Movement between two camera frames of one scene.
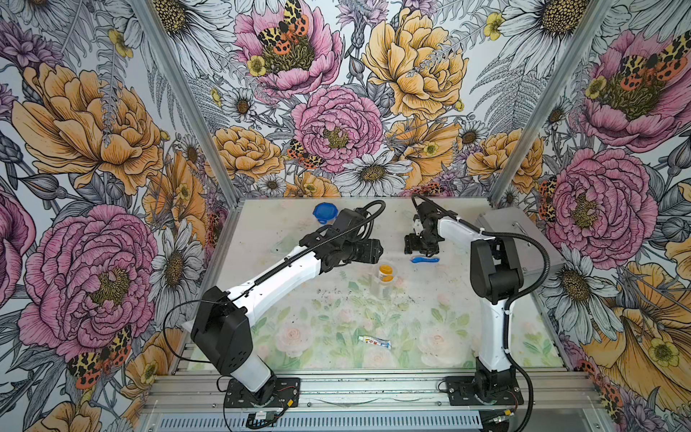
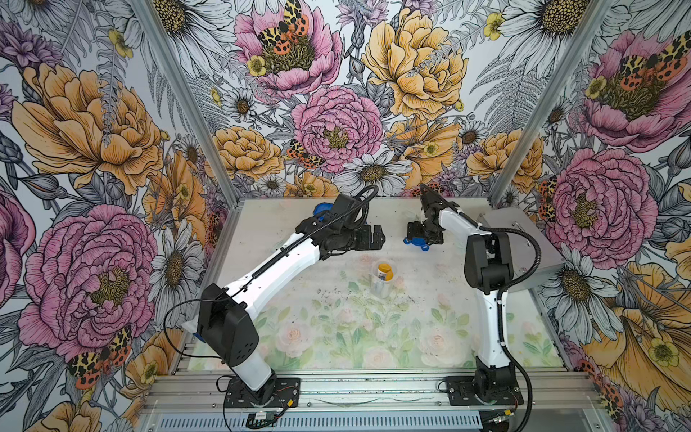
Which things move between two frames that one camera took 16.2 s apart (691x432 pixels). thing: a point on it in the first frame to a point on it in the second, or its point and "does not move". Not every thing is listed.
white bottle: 386,269 does not move
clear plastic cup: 383,280 does not move
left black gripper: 369,254 to 377,239
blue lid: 324,211 does not move
